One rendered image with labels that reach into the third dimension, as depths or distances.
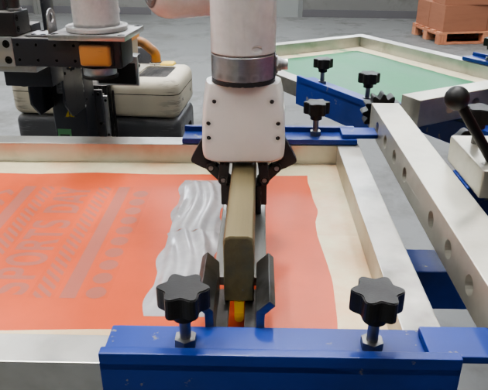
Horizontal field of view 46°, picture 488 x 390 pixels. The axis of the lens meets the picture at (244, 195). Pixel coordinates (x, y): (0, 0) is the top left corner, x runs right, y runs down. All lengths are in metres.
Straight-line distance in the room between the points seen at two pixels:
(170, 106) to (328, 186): 0.95
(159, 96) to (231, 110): 1.12
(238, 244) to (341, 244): 0.23
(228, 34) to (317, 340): 0.33
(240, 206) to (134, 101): 1.24
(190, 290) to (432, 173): 0.41
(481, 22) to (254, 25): 7.42
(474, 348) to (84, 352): 0.33
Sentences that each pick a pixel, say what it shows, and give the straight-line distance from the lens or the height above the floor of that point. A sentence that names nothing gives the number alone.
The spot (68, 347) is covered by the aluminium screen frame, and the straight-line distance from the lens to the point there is 0.55.
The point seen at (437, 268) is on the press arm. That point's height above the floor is 0.92.
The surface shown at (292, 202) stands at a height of 0.96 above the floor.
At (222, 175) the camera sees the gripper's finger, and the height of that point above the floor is 1.05.
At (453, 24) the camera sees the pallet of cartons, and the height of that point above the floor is 0.24.
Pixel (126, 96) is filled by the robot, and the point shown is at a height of 0.86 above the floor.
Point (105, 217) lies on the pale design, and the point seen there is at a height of 0.96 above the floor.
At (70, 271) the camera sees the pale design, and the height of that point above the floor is 0.96.
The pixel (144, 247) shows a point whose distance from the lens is 0.75.
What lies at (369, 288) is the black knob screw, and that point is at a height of 1.06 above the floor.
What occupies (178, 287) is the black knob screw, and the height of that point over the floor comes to 1.06.
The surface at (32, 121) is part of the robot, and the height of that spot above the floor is 0.77.
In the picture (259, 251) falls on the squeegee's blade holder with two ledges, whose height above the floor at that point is 1.00.
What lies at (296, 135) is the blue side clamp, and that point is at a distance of 1.00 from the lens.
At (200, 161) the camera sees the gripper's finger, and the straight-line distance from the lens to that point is 0.72.
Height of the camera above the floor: 1.33
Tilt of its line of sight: 25 degrees down
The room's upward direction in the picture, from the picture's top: straight up
